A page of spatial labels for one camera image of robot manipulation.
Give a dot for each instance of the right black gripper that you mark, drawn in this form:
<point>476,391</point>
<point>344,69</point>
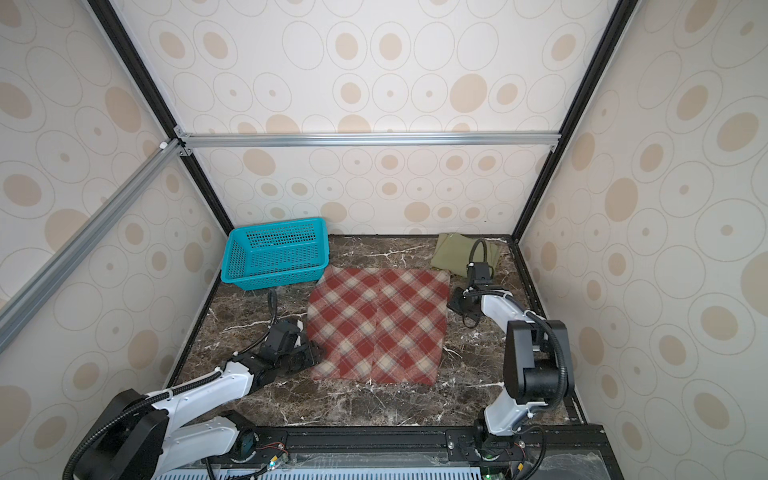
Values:
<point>456,301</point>

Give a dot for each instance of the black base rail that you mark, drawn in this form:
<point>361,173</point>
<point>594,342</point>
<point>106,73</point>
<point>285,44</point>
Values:
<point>412,452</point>

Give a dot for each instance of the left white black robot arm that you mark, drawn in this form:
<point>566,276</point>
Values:
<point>142,436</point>

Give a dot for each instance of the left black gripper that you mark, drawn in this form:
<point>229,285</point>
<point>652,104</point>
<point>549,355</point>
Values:
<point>312,357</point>

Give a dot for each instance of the left black corner post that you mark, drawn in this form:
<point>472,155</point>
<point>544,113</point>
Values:
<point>107,17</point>

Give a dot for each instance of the olive green skirt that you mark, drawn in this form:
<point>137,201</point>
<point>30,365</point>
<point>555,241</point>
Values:
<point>452,253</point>

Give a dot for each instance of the horizontal aluminium frame bar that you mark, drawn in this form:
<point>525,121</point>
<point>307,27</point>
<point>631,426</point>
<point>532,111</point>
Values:
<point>375,139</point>

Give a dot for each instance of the red plaid skirt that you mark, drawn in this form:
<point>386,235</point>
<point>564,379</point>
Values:
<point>379,325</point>

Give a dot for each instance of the right black corner post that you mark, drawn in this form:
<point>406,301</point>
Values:
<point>606,46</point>

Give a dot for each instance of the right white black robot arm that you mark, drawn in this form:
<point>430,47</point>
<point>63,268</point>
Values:
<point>537,365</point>

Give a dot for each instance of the black corner post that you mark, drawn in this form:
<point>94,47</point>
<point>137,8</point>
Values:
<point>107,17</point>
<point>606,46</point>

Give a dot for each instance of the teal plastic basket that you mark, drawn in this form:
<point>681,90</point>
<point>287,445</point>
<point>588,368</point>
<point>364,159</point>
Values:
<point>276,254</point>

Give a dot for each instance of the left diagonal aluminium frame bar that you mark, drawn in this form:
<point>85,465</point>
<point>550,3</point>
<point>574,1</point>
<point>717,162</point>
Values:
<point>18,312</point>

